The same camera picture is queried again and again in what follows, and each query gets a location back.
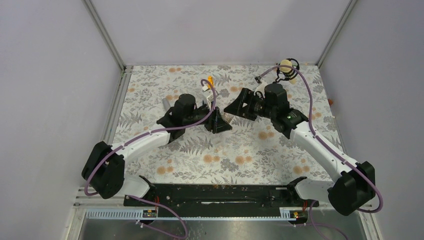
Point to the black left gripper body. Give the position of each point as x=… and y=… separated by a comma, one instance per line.
x=204, y=113

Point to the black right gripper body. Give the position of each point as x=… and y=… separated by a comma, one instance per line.
x=260, y=108

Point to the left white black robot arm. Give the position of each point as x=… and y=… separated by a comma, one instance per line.
x=104, y=170

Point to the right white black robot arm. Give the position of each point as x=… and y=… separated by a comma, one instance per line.
x=352, y=183

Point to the blue yellow toy block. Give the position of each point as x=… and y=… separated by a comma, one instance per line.
x=210, y=79

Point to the floral patterned table mat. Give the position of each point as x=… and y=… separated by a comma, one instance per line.
x=255, y=153

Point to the cream foam studio microphone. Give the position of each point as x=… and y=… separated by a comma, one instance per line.
x=287, y=73

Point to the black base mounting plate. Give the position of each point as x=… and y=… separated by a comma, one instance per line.
x=198, y=197

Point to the white slotted cable duct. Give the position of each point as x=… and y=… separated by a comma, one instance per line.
x=266, y=214

